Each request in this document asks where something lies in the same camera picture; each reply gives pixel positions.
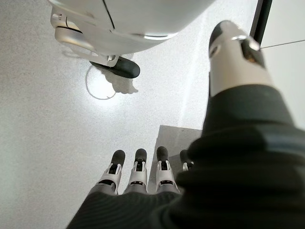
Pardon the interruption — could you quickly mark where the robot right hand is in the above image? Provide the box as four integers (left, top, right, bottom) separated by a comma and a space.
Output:
66, 20, 305, 229

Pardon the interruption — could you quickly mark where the black robot right foot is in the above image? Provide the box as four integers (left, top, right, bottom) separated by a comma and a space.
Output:
89, 56, 141, 79

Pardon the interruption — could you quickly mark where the white kitchen base cabinet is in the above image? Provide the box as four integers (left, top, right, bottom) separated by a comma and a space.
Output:
249, 0, 305, 134

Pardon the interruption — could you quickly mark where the white robot right leg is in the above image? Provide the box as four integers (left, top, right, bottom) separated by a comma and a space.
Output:
47, 0, 215, 68

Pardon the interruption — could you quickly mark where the thin floor cable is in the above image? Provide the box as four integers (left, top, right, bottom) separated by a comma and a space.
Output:
85, 65, 117, 100

